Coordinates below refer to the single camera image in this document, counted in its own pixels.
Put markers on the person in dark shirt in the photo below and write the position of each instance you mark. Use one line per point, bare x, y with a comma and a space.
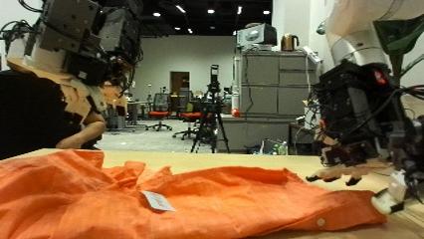
26, 113

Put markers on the orange seat office chair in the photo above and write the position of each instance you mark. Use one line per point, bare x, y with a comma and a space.
158, 114
190, 116

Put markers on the copper kettle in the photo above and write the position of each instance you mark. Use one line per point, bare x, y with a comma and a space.
288, 42

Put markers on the green plastic bottle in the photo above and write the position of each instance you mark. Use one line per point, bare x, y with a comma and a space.
281, 149

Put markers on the brown door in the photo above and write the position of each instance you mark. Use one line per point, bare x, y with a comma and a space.
176, 82

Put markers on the dark side table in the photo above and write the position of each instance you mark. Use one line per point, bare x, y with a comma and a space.
301, 136

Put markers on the grey boxy monitor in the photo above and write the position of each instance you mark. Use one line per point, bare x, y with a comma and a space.
256, 36

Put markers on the black camera tripod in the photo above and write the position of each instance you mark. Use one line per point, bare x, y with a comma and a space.
211, 113

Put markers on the white paper clothing tag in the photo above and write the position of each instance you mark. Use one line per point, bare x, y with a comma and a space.
156, 201

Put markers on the green leafy plant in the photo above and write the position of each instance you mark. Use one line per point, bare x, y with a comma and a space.
398, 36

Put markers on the orange shirt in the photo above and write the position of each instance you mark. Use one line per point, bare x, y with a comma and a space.
198, 205

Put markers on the grey filing cabinet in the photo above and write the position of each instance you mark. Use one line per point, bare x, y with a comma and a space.
264, 86

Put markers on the grey low cabinet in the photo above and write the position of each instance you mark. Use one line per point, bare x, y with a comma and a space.
251, 132

